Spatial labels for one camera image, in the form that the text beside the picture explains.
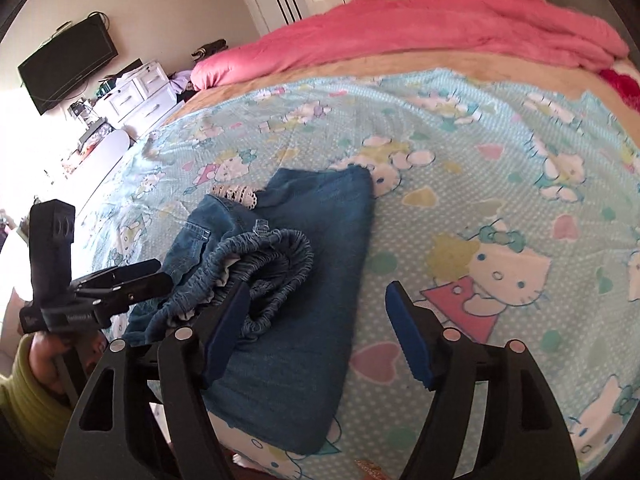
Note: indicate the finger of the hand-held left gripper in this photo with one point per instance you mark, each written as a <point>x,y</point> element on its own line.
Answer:
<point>125,270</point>
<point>145,287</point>

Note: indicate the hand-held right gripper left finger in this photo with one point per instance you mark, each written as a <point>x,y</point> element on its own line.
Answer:
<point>227,332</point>

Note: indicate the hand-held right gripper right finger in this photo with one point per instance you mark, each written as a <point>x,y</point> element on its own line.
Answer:
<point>410,332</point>

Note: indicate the blue denim pants lace trim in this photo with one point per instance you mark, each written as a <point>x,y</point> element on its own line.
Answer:
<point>310,260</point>

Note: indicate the person's left forearm yellow sleeve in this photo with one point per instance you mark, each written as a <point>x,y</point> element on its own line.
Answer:
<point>30,410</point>

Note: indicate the person's left hand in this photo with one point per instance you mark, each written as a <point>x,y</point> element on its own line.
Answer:
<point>45,357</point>

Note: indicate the white round table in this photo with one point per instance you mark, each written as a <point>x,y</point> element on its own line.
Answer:
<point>105,152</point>

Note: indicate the light blue cartoon printed sheet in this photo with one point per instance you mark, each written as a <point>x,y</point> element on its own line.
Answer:
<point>500,185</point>

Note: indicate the white drawer cabinet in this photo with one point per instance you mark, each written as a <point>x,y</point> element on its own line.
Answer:
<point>140,90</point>

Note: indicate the black flat television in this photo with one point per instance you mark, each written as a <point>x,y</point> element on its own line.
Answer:
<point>65,65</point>

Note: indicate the purple cloth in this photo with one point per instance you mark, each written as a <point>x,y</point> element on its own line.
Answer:
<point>181,81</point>

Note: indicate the dark brown bag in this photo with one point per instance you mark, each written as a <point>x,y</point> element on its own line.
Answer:
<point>210,49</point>

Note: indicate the tan blanket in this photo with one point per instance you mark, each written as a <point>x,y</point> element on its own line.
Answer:
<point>450,60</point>

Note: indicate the pink fluffy blanket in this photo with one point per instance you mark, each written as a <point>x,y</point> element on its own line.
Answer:
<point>400,30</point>

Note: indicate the red fluffy cloth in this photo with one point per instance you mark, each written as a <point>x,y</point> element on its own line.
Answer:
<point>620,82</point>

